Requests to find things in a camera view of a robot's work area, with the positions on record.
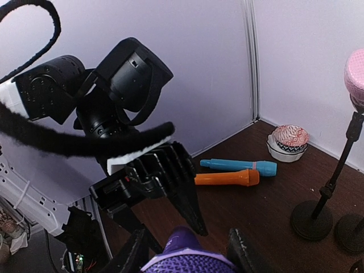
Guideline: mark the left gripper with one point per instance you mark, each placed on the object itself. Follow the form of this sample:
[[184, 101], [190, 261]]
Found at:
[[175, 180]]

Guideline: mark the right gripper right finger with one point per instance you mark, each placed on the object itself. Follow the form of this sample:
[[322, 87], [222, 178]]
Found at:
[[244, 255]]

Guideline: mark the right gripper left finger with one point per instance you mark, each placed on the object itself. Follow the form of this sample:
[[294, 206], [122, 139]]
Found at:
[[132, 256]]

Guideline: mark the purple microphone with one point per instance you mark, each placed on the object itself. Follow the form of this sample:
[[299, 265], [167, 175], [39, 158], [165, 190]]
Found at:
[[184, 253]]

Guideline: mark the orange microphone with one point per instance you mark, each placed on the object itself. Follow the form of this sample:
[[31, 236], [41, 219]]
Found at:
[[246, 178]]

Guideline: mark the blue microphone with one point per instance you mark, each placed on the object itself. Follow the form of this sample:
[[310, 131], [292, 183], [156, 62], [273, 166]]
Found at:
[[265, 168]]

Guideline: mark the pink microphone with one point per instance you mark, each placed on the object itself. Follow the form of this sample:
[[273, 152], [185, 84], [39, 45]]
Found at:
[[353, 78]]

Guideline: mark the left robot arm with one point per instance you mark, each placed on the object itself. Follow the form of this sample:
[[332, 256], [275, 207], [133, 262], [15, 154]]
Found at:
[[63, 108]]

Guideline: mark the pink mic stand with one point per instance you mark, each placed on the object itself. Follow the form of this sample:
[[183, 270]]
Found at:
[[311, 219]]

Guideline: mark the black mic stand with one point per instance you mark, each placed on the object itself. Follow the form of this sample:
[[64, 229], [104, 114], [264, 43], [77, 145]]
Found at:
[[349, 233]]

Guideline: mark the glitter mic stand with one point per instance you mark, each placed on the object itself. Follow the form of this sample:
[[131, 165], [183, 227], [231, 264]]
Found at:
[[357, 267]]

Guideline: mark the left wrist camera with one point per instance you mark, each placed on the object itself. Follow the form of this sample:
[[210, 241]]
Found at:
[[143, 172]]

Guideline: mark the left aluminium post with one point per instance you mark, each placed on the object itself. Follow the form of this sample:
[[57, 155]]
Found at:
[[253, 55]]

